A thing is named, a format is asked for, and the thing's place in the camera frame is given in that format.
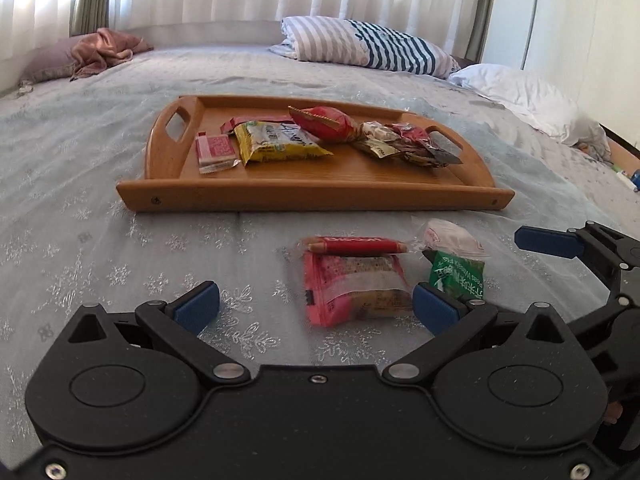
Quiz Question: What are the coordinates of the pink clear-window snack packet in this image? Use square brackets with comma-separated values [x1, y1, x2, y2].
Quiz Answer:
[302, 252, 416, 328]

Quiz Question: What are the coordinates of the beige biscuit packet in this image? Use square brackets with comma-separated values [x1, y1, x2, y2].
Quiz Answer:
[359, 121, 401, 143]

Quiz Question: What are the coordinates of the blue white striped pillow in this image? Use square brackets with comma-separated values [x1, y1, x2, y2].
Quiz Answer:
[269, 16, 462, 79]

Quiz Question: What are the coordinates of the purple pillow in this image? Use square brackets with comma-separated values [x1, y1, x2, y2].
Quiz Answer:
[20, 35, 86, 83]

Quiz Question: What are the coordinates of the brown snack packet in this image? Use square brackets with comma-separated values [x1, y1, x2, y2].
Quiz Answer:
[395, 132, 463, 168]

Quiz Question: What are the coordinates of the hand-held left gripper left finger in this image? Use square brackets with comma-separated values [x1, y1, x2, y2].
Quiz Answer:
[65, 280, 251, 386]

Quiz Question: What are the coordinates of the white wardrobe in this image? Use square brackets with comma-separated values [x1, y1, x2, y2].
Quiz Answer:
[482, 0, 640, 161]

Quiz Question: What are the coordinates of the small gold snack packet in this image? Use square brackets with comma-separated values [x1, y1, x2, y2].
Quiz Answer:
[352, 139, 401, 160]

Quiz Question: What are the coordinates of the yellow snack packet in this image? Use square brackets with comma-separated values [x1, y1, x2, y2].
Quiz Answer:
[234, 120, 335, 166]

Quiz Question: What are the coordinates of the wooden tray with handles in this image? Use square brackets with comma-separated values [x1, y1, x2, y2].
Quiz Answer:
[116, 94, 516, 213]

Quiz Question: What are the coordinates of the green snack packet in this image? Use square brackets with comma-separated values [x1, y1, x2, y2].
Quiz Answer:
[422, 250, 486, 303]

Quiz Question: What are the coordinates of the white translucent snack packet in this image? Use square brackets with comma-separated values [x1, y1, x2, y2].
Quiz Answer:
[412, 217, 483, 261]

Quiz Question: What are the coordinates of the crumpled pink cloth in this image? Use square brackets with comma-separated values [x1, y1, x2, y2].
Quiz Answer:
[69, 27, 155, 81]

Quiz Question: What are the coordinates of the long red snack bar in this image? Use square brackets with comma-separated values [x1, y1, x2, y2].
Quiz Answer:
[305, 236, 408, 256]

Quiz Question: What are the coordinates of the red puffy snack packet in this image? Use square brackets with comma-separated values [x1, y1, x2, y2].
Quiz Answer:
[288, 105, 358, 145]

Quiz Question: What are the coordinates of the red white-lettered snack packet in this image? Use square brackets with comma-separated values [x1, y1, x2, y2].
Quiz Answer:
[392, 123, 433, 148]

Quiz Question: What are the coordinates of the dark wooden bed frame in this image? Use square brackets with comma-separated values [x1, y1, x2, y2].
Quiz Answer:
[600, 124, 640, 161]

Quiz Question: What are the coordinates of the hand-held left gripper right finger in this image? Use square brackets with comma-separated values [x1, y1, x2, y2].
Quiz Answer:
[382, 281, 571, 386]

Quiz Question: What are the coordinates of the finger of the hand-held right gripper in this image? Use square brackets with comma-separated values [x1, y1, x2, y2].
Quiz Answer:
[514, 220, 640, 297]
[567, 295, 640, 348]

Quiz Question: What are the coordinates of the small pink white snack packet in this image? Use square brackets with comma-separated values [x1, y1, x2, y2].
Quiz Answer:
[195, 131, 241, 175]

